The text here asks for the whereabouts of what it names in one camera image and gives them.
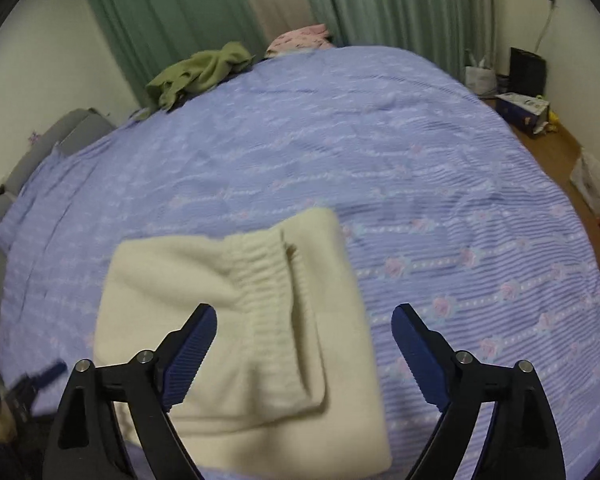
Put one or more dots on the blue and white box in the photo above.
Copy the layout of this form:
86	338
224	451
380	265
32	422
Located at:
522	112

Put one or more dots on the purple floral bedspread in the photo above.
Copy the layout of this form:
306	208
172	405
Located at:
330	135

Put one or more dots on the grey padded headboard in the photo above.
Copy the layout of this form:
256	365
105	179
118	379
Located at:
55	135

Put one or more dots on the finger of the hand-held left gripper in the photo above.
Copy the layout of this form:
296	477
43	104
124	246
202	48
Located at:
47	374

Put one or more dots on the yellow toy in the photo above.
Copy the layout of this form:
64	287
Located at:
552	121

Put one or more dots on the cream knit pants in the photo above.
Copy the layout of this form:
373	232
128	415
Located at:
280	310

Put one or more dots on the white plastic bag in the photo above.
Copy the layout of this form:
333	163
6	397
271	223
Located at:
592	180
480	77

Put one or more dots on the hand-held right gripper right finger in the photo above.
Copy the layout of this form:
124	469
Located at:
420	355

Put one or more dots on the olive green cloth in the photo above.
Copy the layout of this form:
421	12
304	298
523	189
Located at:
200	72

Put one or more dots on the pink patterned cloth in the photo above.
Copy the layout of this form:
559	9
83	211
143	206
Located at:
300	40

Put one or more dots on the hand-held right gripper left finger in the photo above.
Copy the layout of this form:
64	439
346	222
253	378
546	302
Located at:
190	352

